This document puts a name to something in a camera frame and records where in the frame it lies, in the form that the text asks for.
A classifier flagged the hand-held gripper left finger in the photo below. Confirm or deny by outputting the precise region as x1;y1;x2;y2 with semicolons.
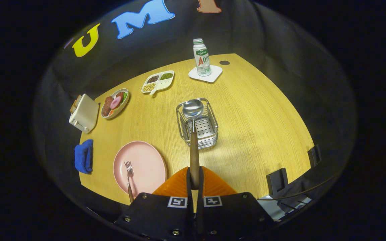
114;167;194;241

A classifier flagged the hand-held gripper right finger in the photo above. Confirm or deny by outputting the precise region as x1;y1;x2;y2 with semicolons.
196;166;276;241

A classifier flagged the fork with wooden handle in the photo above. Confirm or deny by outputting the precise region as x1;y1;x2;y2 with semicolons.
124;161;135;203

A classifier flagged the spoon with wooden handle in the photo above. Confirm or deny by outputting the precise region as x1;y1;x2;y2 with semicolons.
182;99;204;190

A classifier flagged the pink plate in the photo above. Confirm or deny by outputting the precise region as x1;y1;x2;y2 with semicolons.
113;141;168;198

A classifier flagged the blue cloth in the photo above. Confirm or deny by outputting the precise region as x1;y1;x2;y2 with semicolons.
74;139;94;174

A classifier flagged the plate of sausage and vegetables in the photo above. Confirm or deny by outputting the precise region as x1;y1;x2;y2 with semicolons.
101;88;130;119

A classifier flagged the cream toaster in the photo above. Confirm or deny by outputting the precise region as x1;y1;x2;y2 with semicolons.
69;94;100;134

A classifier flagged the white divided dish of beans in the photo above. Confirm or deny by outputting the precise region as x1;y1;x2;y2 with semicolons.
141;70;175;95

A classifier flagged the white square coaster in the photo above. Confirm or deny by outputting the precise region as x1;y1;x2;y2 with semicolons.
188;65;223;83

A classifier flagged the white drink bottle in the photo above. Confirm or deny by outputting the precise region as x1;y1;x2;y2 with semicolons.
193;38;212;77

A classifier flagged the metal wire basket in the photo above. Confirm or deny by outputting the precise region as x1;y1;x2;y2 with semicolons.
176;98;219;150

